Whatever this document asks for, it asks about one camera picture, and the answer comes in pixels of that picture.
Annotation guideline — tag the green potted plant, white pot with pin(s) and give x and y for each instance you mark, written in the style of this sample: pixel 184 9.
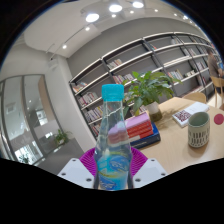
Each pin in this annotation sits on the green potted plant, white pot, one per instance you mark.
pixel 146 88

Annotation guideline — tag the group of round ceiling lights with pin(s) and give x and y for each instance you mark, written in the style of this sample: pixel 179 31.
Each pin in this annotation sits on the group of round ceiling lights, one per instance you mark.
pixel 92 17

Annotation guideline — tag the clear bottle with turquoise cap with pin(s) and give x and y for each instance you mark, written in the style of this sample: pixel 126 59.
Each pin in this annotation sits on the clear bottle with turquoise cap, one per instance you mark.
pixel 112 150

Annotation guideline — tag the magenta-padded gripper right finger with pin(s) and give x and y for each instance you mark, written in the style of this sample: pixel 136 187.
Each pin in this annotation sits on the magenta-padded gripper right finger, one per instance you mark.
pixel 150 171

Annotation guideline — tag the red book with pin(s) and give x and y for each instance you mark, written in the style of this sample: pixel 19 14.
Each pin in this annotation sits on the red book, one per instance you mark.
pixel 141 128
pixel 142 134

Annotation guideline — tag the grey bookshelf unit with books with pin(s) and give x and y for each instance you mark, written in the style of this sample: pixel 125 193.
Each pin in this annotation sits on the grey bookshelf unit with books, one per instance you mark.
pixel 96 86

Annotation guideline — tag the light wooden chair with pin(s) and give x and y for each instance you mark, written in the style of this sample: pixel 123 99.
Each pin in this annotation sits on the light wooden chair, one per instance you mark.
pixel 217 88
pixel 195 97

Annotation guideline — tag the white booklet with red pattern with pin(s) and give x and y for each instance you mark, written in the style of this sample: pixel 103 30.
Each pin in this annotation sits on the white booklet with red pattern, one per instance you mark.
pixel 190 113

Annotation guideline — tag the pale green patterned mug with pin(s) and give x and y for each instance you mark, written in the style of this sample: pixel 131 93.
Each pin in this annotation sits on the pale green patterned mug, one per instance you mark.
pixel 199 131

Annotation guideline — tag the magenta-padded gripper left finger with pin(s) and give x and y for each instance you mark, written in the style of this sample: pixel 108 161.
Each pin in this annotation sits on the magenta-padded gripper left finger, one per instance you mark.
pixel 75 173

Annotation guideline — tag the pink book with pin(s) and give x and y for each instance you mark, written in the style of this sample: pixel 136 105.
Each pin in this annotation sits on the pink book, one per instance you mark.
pixel 138 120

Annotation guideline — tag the thick dark blue book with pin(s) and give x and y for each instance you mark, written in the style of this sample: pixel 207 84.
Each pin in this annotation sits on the thick dark blue book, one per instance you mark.
pixel 146 140

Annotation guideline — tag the small green potted plant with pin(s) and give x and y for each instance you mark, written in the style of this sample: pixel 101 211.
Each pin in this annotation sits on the small green potted plant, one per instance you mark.
pixel 24 158
pixel 61 136

